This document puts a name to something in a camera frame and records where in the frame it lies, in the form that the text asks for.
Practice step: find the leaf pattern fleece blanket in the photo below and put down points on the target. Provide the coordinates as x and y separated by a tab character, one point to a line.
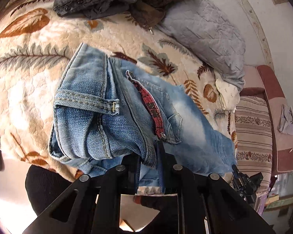
36	46

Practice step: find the white patterned pillow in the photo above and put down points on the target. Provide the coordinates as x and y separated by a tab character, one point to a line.
229	95

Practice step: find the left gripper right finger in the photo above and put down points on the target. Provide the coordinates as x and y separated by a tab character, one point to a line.
177	179

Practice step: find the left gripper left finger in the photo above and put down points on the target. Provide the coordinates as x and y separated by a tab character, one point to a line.
121	179

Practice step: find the grey quilted pillow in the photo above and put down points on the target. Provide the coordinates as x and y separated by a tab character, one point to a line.
201	27

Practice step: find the light blue denim jeans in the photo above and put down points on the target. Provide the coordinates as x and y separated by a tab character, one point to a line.
107	107

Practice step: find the striped floral bed cover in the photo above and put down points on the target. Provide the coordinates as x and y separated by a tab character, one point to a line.
254	139

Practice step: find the grey cloth on headboard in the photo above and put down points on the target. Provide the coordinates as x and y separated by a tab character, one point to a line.
286	120

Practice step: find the dark grey denim garment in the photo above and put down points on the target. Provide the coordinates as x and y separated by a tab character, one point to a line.
91	9

